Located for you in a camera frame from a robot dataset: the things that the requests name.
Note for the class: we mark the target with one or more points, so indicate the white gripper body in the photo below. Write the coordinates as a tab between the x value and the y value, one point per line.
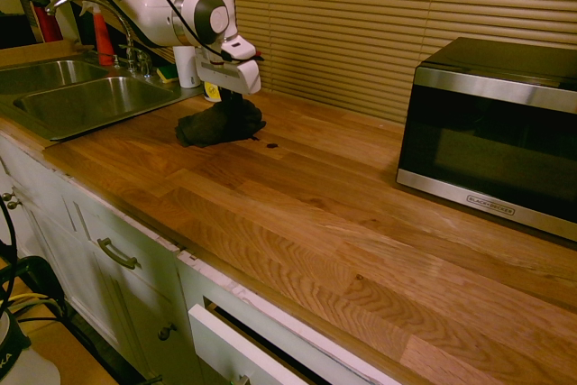
230	75

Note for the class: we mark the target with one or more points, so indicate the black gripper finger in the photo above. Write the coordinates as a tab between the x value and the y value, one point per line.
226	97
238	100

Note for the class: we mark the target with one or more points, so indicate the dark cloth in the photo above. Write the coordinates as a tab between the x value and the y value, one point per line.
212	125

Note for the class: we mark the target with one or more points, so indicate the white robot base unit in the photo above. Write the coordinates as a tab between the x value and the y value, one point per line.
18	358

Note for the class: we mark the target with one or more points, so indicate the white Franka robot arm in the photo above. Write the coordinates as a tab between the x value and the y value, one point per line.
149	11

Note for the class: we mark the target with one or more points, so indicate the white bottle with yellow label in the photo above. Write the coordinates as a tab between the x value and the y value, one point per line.
211	91

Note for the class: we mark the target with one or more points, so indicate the white cylindrical container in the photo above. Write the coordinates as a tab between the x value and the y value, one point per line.
185	67

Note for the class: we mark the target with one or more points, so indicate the yellow green sponge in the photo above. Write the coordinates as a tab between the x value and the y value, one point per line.
167	74

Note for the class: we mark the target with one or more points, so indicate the chrome kitchen faucet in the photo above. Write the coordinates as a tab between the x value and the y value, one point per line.
121	24

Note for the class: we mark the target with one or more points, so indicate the red spray bottle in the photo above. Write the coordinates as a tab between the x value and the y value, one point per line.
103	38

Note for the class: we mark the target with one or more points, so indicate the stainless steel double sink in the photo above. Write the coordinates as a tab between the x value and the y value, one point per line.
85	101

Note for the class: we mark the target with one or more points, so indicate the wide beige window blind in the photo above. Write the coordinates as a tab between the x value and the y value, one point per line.
383	20

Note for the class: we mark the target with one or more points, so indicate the red fire extinguisher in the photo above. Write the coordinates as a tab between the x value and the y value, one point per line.
45	20

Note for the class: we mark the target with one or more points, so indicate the white kitchen cabinet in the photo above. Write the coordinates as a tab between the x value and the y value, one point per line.
90	241

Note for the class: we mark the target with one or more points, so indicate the round metal cabinet knob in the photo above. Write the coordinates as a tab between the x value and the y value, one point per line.
6	197
13	204
167	332

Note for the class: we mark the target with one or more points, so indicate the white open drawer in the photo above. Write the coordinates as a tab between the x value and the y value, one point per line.
234	349

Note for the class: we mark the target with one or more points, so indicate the black stainless microwave oven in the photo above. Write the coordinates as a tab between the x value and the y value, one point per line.
491	141

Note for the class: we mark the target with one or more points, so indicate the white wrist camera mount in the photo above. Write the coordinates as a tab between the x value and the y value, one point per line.
239	48

